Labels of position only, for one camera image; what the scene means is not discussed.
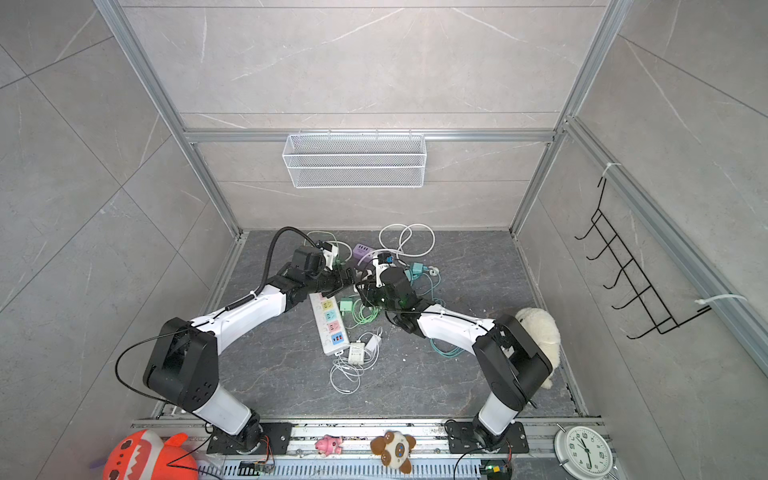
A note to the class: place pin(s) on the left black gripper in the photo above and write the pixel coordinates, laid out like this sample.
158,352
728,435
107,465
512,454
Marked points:
342,280

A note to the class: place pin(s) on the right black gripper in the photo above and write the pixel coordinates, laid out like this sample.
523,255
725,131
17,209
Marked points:
368,298

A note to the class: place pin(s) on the white pastel power strip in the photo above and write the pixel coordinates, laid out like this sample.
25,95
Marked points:
331,330

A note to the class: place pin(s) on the green charger plug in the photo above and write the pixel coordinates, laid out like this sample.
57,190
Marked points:
346,305

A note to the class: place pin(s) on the white charger with cable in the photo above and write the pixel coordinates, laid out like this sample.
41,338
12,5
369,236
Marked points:
346,372

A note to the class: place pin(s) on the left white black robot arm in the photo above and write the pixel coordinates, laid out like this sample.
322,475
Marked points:
183,367

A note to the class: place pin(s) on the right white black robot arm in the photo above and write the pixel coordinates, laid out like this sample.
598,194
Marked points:
514,365

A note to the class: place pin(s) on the teal charger plug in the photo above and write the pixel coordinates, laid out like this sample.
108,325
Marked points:
415,271

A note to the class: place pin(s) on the purple power strip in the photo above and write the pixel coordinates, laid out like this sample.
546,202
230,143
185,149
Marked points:
362,255

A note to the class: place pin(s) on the brown white plush toy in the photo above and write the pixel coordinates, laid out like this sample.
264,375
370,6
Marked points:
394,449

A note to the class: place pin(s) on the white plush dog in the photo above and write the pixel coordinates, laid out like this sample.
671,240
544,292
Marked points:
543,329

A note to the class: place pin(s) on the small pink plush toy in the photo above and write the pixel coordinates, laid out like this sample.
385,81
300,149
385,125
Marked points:
329,445

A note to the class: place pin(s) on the white analog clock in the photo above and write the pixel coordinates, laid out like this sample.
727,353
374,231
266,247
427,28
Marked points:
583,453

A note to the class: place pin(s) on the red monster plush toy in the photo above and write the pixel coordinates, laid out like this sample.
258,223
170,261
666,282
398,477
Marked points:
145,455

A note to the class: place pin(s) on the white wire mesh basket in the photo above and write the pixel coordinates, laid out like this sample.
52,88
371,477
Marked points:
363,160

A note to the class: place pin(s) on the black wall hook rack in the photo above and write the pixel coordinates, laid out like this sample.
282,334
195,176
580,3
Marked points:
632,273

